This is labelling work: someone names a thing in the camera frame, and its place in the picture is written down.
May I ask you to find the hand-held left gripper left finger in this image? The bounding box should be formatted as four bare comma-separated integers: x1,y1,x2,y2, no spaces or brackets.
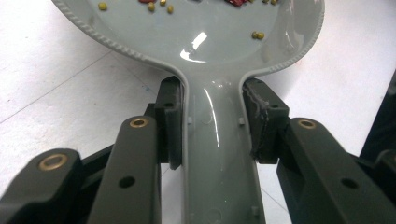
145,76,185,171

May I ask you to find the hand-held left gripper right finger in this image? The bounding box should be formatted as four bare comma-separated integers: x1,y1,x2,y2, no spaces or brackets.
242,77,291,165

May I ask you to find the large grey plastic spoon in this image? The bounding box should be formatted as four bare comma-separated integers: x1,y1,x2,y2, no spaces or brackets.
50,0,326,224

